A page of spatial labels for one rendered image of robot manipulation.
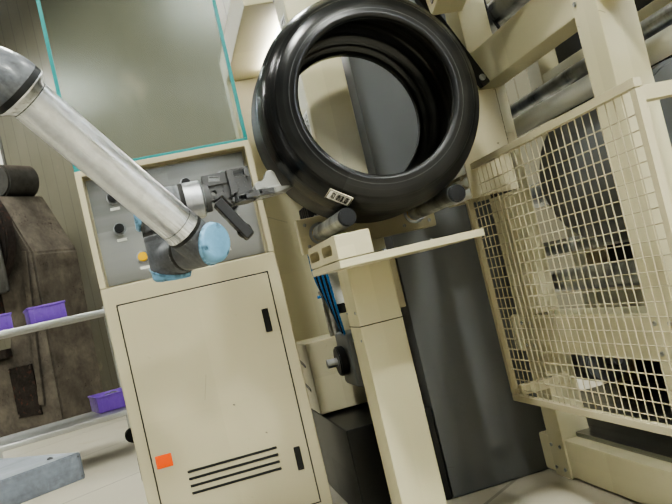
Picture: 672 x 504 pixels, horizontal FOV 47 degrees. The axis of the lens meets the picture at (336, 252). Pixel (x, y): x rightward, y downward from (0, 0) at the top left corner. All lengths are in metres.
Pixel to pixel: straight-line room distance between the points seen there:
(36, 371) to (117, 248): 5.46
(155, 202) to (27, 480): 0.69
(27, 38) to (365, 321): 7.76
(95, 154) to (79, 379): 6.46
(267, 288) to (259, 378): 0.28
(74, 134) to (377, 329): 1.02
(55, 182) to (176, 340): 6.81
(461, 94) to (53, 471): 1.26
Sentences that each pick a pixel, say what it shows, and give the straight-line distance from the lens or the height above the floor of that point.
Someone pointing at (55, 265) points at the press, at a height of 1.54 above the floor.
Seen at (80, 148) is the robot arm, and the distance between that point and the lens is 1.61.
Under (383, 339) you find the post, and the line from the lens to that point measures 2.20.
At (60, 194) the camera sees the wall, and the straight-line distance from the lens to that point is 9.11.
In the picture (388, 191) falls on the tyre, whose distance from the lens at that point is 1.84.
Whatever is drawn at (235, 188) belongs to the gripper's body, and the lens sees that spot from 1.86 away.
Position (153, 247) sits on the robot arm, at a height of 0.93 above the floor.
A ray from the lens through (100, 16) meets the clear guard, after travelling 2.68.
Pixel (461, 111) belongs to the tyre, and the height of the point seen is 1.09.
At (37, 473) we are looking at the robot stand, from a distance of 1.21.
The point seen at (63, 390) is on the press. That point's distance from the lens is 7.85.
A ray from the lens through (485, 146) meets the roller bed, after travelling 2.29.
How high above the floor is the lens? 0.76
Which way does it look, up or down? 2 degrees up
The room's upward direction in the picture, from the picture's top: 13 degrees counter-clockwise
